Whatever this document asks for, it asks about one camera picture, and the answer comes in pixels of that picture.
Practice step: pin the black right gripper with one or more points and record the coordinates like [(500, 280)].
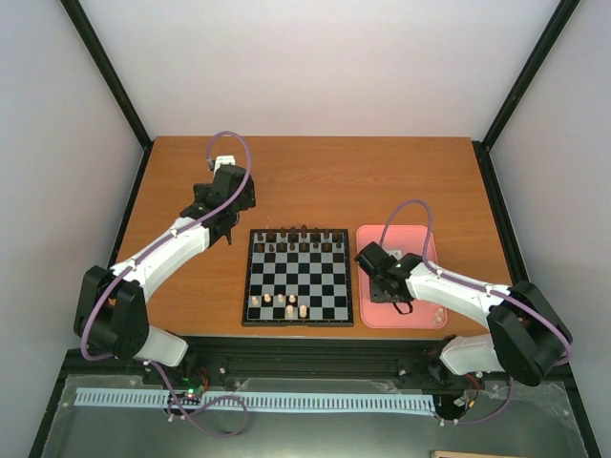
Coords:
[(376, 295)]

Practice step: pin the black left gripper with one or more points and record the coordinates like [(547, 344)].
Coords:
[(202, 192)]

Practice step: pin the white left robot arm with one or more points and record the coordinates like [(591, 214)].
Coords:
[(111, 316)]

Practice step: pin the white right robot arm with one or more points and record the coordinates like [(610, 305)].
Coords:
[(526, 338)]

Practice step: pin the dark chess piece row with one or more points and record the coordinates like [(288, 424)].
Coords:
[(299, 240)]

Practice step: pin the pink tray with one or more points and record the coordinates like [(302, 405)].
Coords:
[(399, 241)]

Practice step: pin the black white chessboard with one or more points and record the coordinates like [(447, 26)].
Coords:
[(321, 281)]

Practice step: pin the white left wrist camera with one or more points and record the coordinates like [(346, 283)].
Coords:
[(224, 160)]

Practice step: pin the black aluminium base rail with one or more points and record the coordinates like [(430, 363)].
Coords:
[(407, 364)]

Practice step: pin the light blue cable duct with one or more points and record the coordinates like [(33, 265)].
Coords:
[(268, 402)]

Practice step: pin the left black frame post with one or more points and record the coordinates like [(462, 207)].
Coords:
[(92, 43)]

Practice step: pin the black frame post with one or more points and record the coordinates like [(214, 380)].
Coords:
[(545, 43), (92, 43)]

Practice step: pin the right black frame post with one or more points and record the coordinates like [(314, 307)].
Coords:
[(545, 43)]

